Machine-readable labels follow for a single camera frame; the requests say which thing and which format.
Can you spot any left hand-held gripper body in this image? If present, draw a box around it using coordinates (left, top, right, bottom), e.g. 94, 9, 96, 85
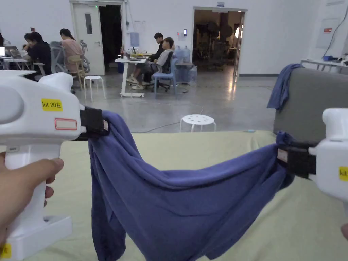
0, 71, 103, 261

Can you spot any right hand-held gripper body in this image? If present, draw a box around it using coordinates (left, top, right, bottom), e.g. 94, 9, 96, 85
292, 108, 348, 215

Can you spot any dark blue shirt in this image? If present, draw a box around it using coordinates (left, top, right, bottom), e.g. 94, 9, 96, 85
88, 110, 296, 261

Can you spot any person's left hand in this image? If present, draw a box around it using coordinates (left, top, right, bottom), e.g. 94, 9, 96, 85
0, 152, 65, 245

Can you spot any white table with laptops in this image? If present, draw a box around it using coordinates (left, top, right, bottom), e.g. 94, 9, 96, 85
0, 46, 34, 71

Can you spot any grey office chair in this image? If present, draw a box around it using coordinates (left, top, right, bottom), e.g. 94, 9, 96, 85
50, 40, 91, 90

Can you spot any wooden chair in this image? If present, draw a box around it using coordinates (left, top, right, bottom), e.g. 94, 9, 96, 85
67, 55, 86, 91

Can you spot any blue cloth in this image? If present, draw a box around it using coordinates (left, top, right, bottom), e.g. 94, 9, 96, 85
266, 63, 305, 112

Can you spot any white desk with clutter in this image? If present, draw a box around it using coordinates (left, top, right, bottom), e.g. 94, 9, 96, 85
114, 47, 153, 98

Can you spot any bed with pale green sheet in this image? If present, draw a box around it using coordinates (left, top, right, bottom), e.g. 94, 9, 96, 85
0, 130, 348, 261

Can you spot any blue plastic chair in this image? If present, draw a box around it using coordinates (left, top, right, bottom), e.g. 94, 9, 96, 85
151, 58, 179, 99

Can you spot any white door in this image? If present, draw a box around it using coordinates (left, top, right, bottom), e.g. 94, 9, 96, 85
72, 2, 106, 76

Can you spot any white round stool with holes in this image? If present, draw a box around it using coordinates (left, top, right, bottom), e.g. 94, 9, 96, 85
179, 114, 218, 133

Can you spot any long white table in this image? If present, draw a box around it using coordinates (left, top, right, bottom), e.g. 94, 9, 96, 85
300, 55, 348, 74

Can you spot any grey floor cable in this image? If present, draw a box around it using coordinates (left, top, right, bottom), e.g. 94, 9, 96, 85
130, 104, 204, 134

